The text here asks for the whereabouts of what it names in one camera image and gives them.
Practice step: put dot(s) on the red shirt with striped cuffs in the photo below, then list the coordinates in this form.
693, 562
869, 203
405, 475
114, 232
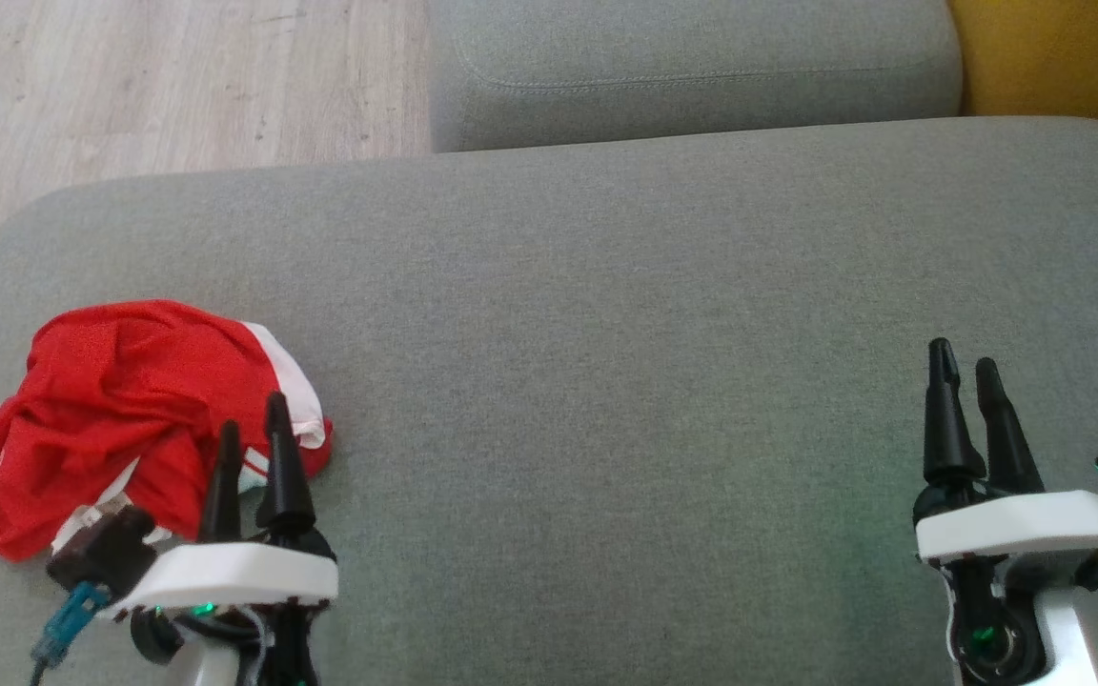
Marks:
6, 495

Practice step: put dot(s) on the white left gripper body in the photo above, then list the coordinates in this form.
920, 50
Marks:
225, 576

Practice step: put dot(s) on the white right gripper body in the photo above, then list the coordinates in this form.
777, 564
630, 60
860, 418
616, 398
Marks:
1016, 524

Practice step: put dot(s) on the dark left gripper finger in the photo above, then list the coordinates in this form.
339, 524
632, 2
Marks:
284, 476
223, 495

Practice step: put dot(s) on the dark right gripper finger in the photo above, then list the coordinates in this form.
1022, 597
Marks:
945, 429
1006, 448

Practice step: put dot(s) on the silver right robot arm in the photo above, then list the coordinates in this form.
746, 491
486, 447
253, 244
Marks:
1083, 648

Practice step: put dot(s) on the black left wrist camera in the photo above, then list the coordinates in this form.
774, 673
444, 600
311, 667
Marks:
106, 553

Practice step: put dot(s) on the red shorts with white stripe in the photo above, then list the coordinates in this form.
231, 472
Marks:
158, 362

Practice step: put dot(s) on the grey fabric sofa cushion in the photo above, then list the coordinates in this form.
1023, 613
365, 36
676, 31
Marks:
692, 67

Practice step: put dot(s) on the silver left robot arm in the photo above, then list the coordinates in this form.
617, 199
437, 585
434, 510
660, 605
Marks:
211, 675

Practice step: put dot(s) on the grey fabric sofa seat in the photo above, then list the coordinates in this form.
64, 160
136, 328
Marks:
606, 381

